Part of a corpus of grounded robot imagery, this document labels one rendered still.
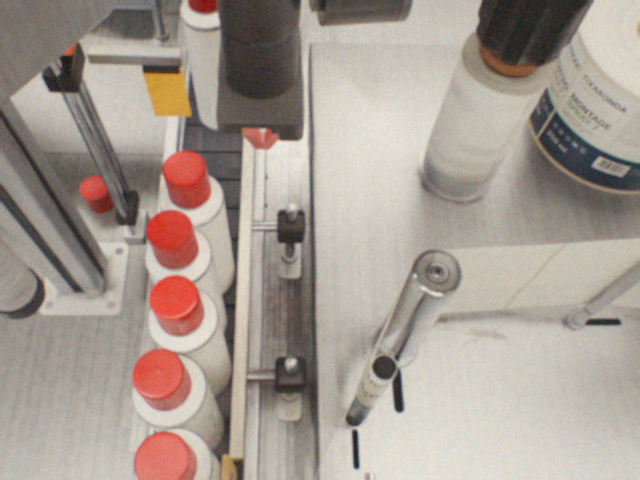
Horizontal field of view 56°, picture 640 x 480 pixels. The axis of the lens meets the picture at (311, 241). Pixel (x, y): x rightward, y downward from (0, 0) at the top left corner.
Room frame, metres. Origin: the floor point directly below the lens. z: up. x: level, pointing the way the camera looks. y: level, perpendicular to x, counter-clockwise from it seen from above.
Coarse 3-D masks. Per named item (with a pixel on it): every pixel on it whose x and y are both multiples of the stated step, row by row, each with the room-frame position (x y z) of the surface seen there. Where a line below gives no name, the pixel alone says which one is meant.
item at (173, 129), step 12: (180, 24) 0.51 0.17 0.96; (180, 36) 0.49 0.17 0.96; (168, 120) 0.38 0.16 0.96; (180, 120) 0.38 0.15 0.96; (168, 132) 0.36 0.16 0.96; (168, 144) 0.35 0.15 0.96; (168, 156) 0.33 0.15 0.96; (144, 324) 0.16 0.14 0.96; (144, 336) 0.15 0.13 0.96; (144, 348) 0.14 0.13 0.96; (156, 348) 0.14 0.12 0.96; (132, 432) 0.07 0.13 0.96; (144, 432) 0.07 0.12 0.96; (132, 444) 0.06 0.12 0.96
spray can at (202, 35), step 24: (192, 0) 0.44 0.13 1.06; (216, 0) 0.45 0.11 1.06; (192, 24) 0.43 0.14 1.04; (216, 24) 0.44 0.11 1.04; (192, 48) 0.43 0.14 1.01; (216, 48) 0.43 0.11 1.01; (192, 72) 0.44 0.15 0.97; (216, 72) 0.43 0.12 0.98; (216, 96) 0.43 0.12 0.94; (216, 120) 0.43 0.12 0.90
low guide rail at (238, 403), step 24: (240, 216) 0.30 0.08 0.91; (240, 240) 0.27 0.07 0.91; (240, 264) 0.25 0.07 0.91; (240, 288) 0.22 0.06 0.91; (240, 312) 0.19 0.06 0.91; (240, 336) 0.17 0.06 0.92; (240, 360) 0.15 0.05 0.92; (240, 384) 0.13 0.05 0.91; (240, 408) 0.10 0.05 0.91; (240, 432) 0.08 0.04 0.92; (240, 456) 0.06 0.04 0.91
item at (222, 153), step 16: (192, 80) 0.50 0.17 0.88; (192, 96) 0.48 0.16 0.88; (192, 112) 0.46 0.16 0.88; (192, 128) 0.43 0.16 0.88; (192, 144) 0.41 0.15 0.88; (208, 144) 0.41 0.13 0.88; (224, 144) 0.41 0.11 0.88; (240, 144) 0.42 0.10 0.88; (208, 160) 0.39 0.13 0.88; (224, 160) 0.39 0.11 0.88; (240, 160) 0.39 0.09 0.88; (224, 176) 0.37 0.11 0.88; (240, 176) 0.37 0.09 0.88; (224, 192) 0.35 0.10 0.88; (240, 192) 0.35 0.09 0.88; (224, 304) 0.21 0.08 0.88; (224, 336) 0.18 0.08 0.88; (224, 400) 0.12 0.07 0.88; (224, 416) 0.10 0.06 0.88; (224, 448) 0.07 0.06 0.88; (240, 464) 0.06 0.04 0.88
